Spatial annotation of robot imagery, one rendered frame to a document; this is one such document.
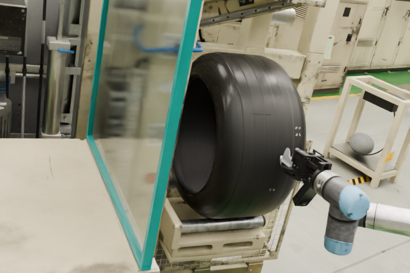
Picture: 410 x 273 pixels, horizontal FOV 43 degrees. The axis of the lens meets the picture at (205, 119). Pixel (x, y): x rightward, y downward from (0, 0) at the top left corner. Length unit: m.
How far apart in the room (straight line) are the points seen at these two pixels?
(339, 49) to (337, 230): 5.46
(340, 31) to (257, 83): 5.05
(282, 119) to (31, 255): 0.90
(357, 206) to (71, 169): 0.70
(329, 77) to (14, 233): 6.00
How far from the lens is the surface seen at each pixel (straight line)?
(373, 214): 1.50
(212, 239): 1.83
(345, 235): 1.40
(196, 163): 2.06
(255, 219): 1.89
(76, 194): 1.19
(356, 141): 4.80
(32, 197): 1.17
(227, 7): 2.02
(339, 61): 6.85
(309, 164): 1.47
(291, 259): 3.40
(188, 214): 2.04
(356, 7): 6.75
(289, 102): 1.65
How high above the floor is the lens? 1.90
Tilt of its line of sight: 22 degrees down
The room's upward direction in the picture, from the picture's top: 12 degrees clockwise
